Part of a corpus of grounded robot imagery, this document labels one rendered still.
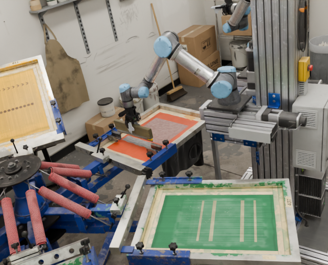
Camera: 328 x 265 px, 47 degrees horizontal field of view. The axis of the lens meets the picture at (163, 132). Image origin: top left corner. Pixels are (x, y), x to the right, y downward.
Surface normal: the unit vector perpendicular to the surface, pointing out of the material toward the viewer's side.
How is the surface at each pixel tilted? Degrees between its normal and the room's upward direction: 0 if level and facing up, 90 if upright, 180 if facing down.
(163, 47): 85
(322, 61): 93
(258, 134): 90
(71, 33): 90
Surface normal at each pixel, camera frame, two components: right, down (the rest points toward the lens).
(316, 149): -0.53, 0.49
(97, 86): 0.75, 0.21
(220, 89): -0.22, 0.59
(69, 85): 0.36, 0.39
